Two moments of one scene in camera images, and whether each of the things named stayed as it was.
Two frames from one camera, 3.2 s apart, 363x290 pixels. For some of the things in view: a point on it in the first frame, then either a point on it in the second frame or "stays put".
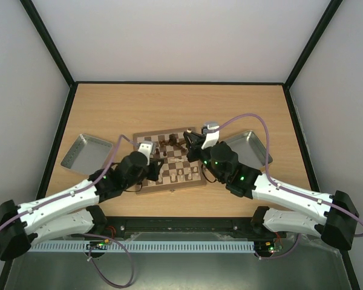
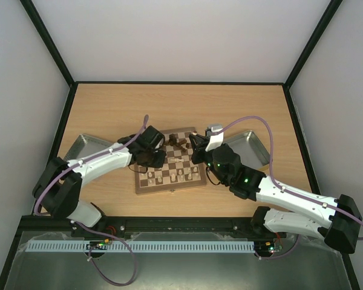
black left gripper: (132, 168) -> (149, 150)
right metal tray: (250, 150) stays put
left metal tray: (88, 156) stays put
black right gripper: (195, 148) stays put
